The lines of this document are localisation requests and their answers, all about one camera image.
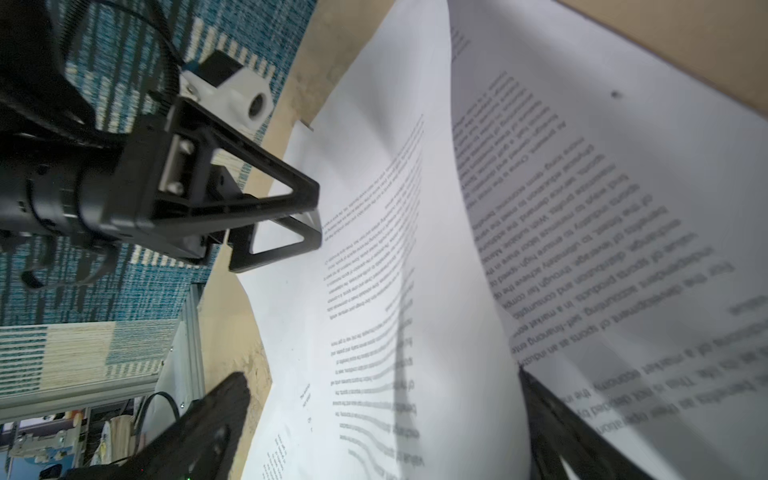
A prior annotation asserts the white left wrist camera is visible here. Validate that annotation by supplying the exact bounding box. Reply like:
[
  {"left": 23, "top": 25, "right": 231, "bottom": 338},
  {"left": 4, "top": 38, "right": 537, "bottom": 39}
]
[{"left": 180, "top": 50, "right": 275, "bottom": 139}]

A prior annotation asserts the white text paper sheet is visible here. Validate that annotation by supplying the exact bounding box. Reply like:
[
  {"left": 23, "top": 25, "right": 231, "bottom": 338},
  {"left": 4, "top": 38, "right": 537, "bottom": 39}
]
[
  {"left": 449, "top": 1, "right": 767, "bottom": 479},
  {"left": 240, "top": 1, "right": 531, "bottom": 479}
]

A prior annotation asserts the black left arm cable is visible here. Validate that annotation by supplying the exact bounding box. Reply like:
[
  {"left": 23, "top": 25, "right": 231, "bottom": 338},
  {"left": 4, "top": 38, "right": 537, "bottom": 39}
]
[{"left": 56, "top": 0, "right": 184, "bottom": 148}]

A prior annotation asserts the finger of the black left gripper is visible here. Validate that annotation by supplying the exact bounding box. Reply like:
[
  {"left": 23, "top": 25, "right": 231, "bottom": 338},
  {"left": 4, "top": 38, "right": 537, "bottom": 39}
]
[{"left": 228, "top": 210, "right": 322, "bottom": 273}]

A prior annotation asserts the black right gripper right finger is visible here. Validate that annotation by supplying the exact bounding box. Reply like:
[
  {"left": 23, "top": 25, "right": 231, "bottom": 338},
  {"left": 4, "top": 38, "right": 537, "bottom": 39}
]
[{"left": 518, "top": 368, "right": 650, "bottom": 479}]

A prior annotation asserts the white text paper top sheet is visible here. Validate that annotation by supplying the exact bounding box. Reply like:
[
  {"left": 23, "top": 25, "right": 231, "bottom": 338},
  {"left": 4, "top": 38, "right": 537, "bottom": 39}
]
[{"left": 449, "top": 1, "right": 767, "bottom": 479}]

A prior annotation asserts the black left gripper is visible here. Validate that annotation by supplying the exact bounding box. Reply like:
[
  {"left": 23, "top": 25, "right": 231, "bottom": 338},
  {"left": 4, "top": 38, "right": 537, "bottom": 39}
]
[{"left": 1, "top": 98, "right": 320, "bottom": 264}]

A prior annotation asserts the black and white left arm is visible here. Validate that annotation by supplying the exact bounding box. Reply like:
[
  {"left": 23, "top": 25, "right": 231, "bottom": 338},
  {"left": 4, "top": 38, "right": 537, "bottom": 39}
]
[{"left": 1, "top": 1, "right": 322, "bottom": 291}]

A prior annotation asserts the white text paper middle sheet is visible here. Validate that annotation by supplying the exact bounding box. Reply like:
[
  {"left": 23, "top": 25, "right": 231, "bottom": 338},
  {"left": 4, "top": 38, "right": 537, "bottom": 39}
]
[{"left": 240, "top": 1, "right": 531, "bottom": 479}]

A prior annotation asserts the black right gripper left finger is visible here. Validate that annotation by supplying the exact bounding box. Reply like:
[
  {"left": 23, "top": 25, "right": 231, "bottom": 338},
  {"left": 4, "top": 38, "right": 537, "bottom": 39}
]
[{"left": 64, "top": 372, "right": 251, "bottom": 480}]

